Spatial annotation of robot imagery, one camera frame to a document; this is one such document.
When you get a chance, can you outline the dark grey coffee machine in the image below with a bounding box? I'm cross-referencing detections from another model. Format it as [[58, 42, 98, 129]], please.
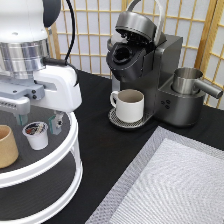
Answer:
[[106, 0, 205, 130]]

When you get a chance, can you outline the tan paper cup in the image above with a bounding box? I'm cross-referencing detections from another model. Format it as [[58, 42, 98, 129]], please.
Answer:
[[0, 125, 19, 168]]

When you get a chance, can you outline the white coffee pod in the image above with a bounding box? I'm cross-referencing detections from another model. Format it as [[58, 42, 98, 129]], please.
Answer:
[[22, 121, 48, 150]]

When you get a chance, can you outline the wooden shoji screen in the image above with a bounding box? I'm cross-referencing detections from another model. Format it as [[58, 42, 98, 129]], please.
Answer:
[[50, 0, 224, 110]]

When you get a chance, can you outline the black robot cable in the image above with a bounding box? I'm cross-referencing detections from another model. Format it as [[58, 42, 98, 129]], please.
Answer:
[[41, 0, 80, 86]]

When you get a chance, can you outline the white ceramic mug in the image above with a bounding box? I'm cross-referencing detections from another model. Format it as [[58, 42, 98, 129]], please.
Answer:
[[110, 89, 144, 123]]

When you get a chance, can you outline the grey woven placemat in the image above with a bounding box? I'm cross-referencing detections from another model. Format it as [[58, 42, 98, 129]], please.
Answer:
[[85, 127, 224, 224]]

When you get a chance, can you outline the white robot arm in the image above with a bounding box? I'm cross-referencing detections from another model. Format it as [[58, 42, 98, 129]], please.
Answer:
[[0, 0, 82, 134]]

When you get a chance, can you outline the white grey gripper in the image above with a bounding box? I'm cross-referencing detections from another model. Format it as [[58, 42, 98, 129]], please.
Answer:
[[0, 65, 82, 135]]

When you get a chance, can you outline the white two-tier round shelf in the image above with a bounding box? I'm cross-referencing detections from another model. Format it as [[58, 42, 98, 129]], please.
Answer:
[[0, 112, 83, 224]]

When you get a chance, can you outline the steel milk frother jug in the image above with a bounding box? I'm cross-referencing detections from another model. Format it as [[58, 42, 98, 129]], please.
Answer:
[[172, 67, 223, 99]]

